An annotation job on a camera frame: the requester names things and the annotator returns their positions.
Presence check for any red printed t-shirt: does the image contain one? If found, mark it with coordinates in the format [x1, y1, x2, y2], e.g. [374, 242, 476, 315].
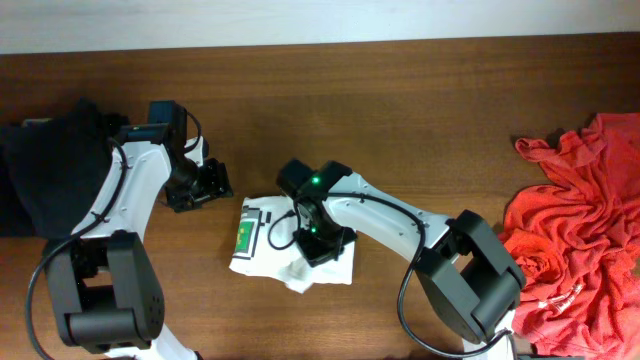
[499, 113, 639, 359]

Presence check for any white t-shirt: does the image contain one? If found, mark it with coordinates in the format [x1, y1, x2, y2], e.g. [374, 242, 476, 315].
[229, 196, 355, 294]

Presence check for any folded black clothes stack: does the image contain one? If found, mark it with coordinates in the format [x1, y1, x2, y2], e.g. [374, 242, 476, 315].
[1, 100, 130, 239]

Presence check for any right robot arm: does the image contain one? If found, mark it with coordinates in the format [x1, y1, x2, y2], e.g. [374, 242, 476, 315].
[277, 159, 526, 359]

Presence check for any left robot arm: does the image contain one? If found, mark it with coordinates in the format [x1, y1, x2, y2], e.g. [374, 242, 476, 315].
[39, 123, 233, 359]

